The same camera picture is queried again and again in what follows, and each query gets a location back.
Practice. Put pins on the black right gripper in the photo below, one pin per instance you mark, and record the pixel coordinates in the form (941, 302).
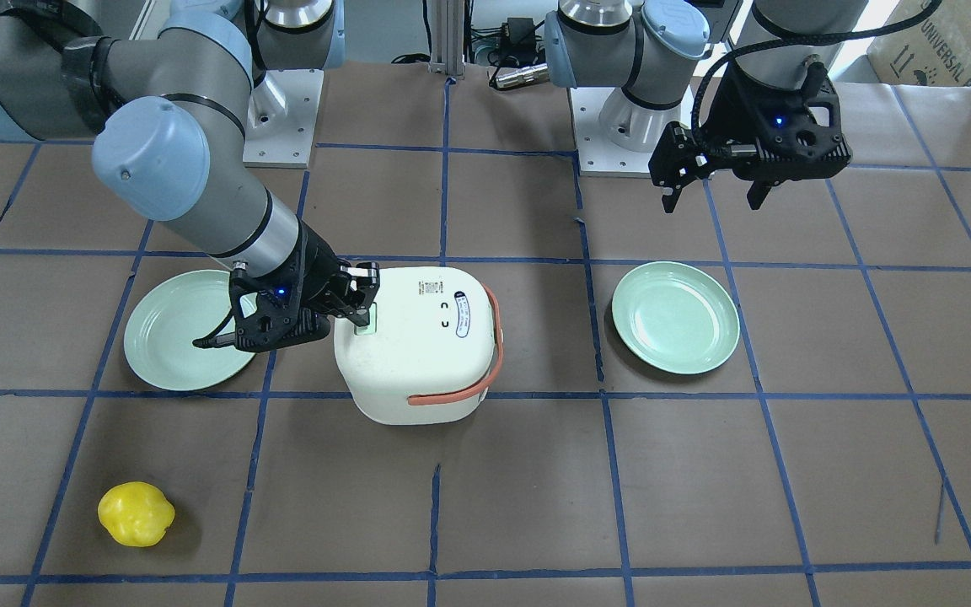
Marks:
(318, 271)

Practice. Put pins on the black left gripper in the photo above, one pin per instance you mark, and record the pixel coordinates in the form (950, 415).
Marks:
(736, 115)

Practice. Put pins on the cream white rice cooker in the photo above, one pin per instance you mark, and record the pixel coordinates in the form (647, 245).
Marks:
(431, 350)

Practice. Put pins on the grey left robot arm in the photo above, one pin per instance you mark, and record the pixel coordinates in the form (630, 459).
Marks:
(651, 51)

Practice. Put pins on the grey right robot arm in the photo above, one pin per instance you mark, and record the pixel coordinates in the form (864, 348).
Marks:
(168, 117)

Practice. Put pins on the green plate far side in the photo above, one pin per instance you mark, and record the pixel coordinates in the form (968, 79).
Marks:
(675, 317)

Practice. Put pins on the green plate near lemon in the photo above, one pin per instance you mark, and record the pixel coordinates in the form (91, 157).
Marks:
(158, 337)

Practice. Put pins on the cardboard box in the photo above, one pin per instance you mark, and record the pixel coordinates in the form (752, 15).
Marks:
(936, 52)

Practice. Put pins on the yellow lemon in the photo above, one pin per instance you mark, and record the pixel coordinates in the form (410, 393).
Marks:
(136, 514)

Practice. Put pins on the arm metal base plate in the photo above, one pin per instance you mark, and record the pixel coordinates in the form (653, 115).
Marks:
(282, 116)
(615, 138)

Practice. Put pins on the aluminium frame post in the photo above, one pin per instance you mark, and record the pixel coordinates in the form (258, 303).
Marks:
(448, 23)

